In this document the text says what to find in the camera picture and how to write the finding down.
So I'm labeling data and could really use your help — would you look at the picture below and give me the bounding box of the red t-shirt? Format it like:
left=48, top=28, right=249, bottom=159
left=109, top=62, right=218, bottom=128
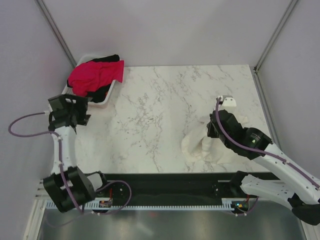
left=67, top=60, right=125, bottom=97

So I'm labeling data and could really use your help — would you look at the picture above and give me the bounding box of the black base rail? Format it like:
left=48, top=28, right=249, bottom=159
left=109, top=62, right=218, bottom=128
left=94, top=172, right=288, bottom=208

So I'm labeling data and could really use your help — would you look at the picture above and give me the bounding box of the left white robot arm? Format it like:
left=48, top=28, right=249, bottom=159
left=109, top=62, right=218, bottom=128
left=43, top=94, right=110, bottom=213

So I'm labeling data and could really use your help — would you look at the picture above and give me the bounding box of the white slotted cable duct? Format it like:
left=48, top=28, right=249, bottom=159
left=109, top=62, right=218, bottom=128
left=46, top=198, right=251, bottom=212

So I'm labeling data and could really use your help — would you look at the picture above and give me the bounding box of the black t-shirt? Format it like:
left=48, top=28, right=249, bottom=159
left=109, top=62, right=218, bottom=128
left=72, top=53, right=120, bottom=104

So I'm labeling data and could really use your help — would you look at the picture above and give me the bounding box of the right aluminium frame post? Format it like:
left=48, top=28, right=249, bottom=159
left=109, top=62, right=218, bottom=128
left=253, top=0, right=300, bottom=73

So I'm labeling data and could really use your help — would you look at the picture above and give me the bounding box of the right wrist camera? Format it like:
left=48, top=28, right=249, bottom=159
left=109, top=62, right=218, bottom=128
left=216, top=95, right=237, bottom=110

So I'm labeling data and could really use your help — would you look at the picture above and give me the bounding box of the aluminium frame post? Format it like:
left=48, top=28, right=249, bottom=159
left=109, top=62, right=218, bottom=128
left=34, top=0, right=77, bottom=68
left=253, top=0, right=300, bottom=73

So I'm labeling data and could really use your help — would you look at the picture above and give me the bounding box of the left aluminium frame post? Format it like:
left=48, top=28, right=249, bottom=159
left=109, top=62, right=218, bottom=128
left=34, top=0, right=77, bottom=68

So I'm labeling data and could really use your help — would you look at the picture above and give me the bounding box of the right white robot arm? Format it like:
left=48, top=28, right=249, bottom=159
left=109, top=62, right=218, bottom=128
left=207, top=110, right=320, bottom=226

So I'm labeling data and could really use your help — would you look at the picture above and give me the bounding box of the white t-shirt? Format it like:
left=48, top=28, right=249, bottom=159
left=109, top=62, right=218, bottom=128
left=181, top=115, right=248, bottom=165

